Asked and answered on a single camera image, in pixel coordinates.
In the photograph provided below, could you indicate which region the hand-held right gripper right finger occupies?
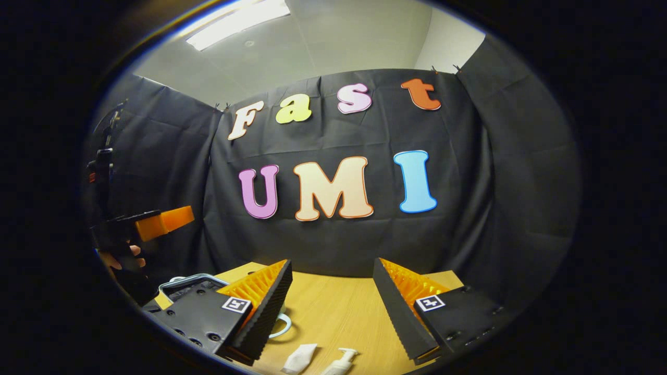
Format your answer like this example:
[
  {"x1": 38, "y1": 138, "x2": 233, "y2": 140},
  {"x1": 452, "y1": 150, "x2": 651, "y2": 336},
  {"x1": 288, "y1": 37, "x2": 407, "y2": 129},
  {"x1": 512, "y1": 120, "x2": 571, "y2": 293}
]
[{"x1": 373, "y1": 258, "x2": 514, "y2": 365}]

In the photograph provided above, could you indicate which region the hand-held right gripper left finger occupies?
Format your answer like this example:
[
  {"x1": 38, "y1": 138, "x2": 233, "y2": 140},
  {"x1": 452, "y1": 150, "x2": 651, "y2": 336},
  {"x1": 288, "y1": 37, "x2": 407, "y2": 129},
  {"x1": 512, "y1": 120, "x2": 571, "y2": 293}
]
[{"x1": 143, "y1": 259, "x2": 293, "y2": 366}]

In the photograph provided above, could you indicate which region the white skin care tube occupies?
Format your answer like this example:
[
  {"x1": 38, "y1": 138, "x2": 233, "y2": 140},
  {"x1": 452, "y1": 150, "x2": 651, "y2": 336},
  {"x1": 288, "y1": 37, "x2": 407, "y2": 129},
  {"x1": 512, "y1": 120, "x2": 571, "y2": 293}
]
[{"x1": 281, "y1": 343, "x2": 318, "y2": 375}]

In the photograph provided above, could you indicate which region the white pump bottle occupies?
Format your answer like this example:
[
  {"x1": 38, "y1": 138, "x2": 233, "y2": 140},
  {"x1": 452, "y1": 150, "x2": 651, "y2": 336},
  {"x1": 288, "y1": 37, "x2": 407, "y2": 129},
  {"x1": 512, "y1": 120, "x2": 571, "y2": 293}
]
[{"x1": 320, "y1": 347, "x2": 360, "y2": 375}]

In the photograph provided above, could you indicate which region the black backdrop cloth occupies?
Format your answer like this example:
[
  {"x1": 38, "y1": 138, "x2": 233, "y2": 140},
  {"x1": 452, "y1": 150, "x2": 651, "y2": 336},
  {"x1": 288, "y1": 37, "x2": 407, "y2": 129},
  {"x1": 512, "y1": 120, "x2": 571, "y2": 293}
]
[{"x1": 83, "y1": 34, "x2": 583, "y2": 313}]

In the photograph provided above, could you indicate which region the ceiling light panel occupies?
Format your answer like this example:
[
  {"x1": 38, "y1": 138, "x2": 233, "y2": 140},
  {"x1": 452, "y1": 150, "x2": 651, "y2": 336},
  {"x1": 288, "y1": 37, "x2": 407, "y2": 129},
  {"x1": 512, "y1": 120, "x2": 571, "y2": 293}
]
[{"x1": 185, "y1": 0, "x2": 291, "y2": 52}]

